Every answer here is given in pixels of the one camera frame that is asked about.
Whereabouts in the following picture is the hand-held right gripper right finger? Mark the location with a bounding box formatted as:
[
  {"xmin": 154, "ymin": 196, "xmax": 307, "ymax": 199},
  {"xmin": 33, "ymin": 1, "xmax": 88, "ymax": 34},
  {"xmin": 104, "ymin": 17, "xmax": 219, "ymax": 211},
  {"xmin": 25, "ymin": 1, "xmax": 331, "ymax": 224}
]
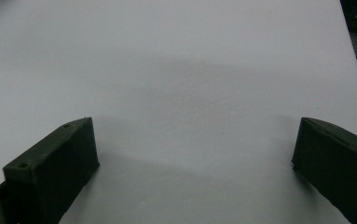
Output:
[{"xmin": 291, "ymin": 117, "xmax": 357, "ymax": 224}]

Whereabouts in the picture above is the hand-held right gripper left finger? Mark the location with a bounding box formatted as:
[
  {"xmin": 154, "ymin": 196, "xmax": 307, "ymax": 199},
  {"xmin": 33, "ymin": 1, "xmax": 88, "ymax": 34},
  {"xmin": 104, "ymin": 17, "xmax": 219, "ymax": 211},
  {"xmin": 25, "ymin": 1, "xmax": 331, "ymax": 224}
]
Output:
[{"xmin": 0, "ymin": 117, "xmax": 101, "ymax": 224}]

